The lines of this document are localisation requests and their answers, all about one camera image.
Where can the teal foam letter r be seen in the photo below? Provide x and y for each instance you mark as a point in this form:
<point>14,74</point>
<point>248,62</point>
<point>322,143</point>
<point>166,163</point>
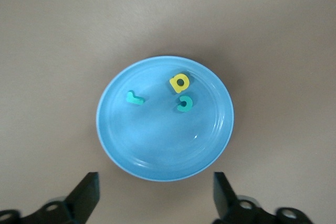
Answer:
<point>134,99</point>

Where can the yellow foam letter a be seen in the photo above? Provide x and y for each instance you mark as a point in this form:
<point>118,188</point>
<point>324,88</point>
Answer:
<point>175,85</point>

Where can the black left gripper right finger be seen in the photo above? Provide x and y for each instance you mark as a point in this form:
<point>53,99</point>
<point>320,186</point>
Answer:
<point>236,212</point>

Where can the blue plate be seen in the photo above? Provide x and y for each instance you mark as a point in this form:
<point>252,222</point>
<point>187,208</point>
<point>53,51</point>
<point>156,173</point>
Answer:
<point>162,134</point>

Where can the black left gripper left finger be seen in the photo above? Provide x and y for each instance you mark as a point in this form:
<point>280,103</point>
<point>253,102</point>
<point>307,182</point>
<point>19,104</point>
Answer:
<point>68,208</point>

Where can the teal foam letter c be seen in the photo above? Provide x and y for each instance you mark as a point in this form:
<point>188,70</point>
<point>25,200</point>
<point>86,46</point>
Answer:
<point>187,106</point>

